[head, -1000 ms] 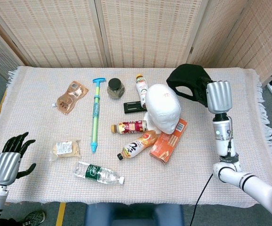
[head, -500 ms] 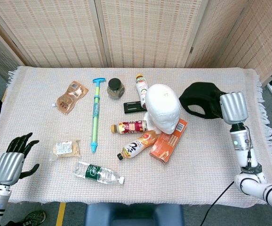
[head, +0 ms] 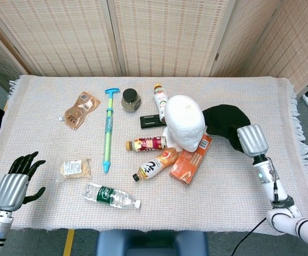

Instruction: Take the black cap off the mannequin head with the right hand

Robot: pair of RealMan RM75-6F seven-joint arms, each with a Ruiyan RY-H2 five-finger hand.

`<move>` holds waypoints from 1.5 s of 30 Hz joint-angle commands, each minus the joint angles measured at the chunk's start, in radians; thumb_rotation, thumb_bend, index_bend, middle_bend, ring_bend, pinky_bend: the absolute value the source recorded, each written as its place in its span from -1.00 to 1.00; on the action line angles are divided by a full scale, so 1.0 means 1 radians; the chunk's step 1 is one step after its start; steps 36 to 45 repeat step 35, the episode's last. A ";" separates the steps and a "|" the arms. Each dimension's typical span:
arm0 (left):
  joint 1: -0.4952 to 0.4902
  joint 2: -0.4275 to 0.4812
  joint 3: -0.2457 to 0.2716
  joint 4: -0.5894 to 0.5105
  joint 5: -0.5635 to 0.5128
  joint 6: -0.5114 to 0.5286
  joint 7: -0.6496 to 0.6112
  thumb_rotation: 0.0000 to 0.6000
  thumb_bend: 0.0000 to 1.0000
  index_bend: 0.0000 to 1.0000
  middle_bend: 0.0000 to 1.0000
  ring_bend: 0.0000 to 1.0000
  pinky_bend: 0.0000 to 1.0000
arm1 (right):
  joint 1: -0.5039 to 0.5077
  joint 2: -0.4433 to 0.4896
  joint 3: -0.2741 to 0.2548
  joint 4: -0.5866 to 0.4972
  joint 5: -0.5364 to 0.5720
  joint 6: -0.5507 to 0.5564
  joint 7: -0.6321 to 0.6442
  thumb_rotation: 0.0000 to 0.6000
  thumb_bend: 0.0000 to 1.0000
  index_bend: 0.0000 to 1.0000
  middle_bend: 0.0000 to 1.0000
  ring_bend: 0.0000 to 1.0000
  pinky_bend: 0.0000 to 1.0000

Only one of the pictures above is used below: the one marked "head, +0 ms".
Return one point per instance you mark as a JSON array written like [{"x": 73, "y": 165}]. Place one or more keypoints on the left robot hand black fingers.
[{"x": 10, "y": 190}]

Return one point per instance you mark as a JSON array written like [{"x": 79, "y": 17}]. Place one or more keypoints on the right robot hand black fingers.
[{"x": 252, "y": 140}]

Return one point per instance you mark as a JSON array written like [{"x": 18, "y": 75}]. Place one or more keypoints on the black baseball cap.
[{"x": 223, "y": 120}]

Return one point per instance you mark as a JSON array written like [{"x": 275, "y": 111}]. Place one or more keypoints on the right robot arm silver white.
[{"x": 279, "y": 197}]

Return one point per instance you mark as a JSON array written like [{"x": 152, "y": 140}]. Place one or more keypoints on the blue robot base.
[{"x": 151, "y": 244}]

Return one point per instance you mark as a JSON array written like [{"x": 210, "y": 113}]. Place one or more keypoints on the white foam mannequin head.
[{"x": 184, "y": 120}]

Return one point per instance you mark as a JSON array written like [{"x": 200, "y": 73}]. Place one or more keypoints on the woven fringed tablecloth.
[{"x": 223, "y": 186}]

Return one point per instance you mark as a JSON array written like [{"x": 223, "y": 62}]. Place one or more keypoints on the clear snack packet white label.
[{"x": 74, "y": 169}]

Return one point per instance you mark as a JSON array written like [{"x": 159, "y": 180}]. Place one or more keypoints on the orange cardboard box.
[{"x": 188, "y": 166}]

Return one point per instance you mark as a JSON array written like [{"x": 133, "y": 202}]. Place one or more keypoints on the clear water bottle green label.
[{"x": 108, "y": 196}]

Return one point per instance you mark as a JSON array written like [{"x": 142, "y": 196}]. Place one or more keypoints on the orange juice bottle black cap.
[{"x": 156, "y": 165}]

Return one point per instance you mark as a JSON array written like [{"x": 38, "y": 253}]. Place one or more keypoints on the white drink bottle orange cap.
[{"x": 160, "y": 101}]

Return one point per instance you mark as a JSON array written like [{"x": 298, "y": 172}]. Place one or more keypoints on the red label drink bottle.
[{"x": 148, "y": 143}]

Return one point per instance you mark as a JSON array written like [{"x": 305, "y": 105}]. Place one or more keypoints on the black flat slotted plate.
[{"x": 150, "y": 121}]

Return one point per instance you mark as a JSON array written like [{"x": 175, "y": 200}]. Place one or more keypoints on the brown sauce spout pouch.
[{"x": 79, "y": 112}]

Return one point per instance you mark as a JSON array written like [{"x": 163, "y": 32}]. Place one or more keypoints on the blue green toy water pump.
[{"x": 108, "y": 128}]

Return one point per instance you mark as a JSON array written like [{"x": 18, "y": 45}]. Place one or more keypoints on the glass jar with black lid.
[{"x": 130, "y": 102}]

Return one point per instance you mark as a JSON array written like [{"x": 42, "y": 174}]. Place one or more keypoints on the woven folding screen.
[{"x": 154, "y": 37}]

